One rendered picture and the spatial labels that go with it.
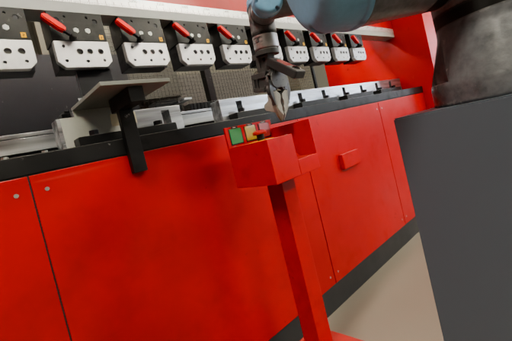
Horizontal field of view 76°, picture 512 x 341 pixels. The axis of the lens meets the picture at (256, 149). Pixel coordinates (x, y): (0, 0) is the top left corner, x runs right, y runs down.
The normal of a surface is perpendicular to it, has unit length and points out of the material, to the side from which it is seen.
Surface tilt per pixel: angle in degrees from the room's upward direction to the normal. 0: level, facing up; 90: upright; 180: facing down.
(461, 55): 72
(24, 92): 90
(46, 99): 90
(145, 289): 90
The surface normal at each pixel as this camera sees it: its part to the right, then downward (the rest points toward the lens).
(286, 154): 0.68, -0.14
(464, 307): -0.78, 0.21
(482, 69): -0.79, -0.10
